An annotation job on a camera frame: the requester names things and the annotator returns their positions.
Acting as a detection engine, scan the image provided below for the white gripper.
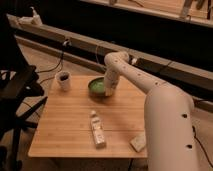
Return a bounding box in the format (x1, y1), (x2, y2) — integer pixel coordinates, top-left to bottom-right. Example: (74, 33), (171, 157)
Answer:
(104, 69), (119, 96)

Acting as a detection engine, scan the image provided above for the green ceramic bowl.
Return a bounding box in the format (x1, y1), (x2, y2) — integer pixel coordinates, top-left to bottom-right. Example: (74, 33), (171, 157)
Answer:
(88, 77), (105, 97)

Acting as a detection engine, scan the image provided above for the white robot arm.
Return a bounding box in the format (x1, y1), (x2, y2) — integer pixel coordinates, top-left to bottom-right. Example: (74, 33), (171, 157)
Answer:
(104, 51), (199, 171)

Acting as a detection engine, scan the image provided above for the white mug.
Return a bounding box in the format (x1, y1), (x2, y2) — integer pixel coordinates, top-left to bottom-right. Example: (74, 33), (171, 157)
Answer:
(55, 71), (71, 91)

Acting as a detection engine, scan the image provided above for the white tube bottle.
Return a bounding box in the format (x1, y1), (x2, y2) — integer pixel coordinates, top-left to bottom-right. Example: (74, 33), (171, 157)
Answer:
(90, 110), (106, 149)

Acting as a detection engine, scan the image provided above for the beige sponge block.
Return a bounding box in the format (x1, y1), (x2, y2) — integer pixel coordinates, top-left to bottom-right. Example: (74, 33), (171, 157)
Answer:
(130, 132), (146, 152)

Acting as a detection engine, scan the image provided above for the black chair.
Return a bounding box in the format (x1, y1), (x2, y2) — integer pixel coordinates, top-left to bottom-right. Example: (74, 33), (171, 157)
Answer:
(0, 11), (47, 171)

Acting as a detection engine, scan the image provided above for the white spray bottle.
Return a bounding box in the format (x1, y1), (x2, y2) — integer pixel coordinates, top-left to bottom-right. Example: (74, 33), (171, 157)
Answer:
(31, 6), (42, 26)

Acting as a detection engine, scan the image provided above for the black cable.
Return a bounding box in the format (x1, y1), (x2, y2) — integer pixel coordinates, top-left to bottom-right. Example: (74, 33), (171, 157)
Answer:
(35, 40), (72, 84)

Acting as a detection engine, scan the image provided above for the long metal rail beam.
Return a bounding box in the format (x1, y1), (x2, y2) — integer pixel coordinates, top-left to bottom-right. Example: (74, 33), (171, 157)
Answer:
(8, 14), (213, 101)

